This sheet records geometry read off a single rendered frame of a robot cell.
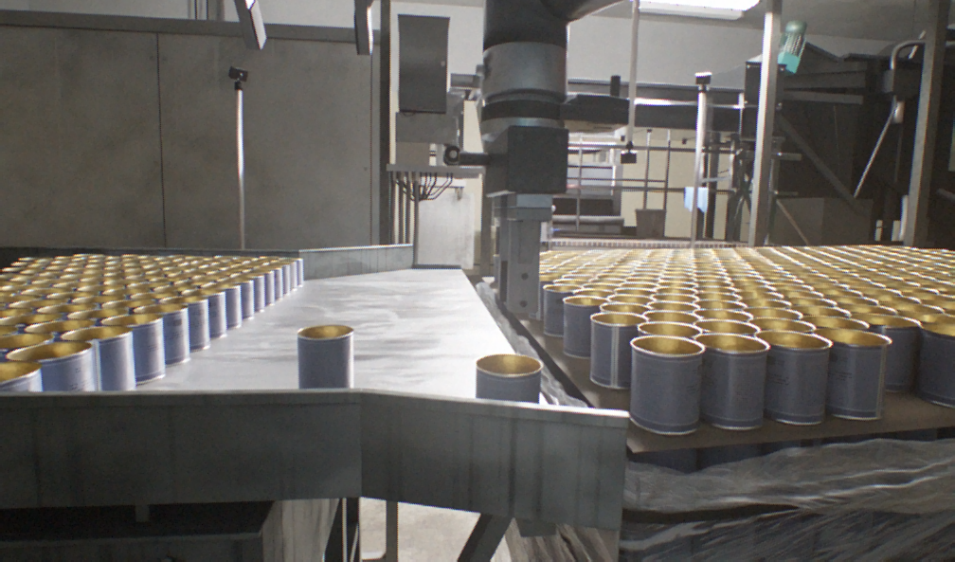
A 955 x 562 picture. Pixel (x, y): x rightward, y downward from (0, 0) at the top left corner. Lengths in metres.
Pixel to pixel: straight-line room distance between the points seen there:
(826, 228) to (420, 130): 3.71
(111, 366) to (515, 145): 0.52
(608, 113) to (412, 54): 2.57
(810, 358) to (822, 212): 4.64
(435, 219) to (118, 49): 2.10
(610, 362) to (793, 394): 0.19
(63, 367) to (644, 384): 0.57
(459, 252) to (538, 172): 3.05
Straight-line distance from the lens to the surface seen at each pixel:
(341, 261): 1.68
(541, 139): 0.38
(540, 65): 0.42
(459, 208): 3.40
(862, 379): 0.62
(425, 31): 3.01
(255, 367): 0.78
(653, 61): 10.02
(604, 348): 0.61
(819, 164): 5.10
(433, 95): 2.91
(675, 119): 4.00
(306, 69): 3.27
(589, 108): 0.44
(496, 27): 0.44
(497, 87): 0.43
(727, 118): 4.21
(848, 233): 5.38
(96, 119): 3.66
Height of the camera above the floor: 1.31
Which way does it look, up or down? 6 degrees down
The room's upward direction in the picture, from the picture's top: 1 degrees clockwise
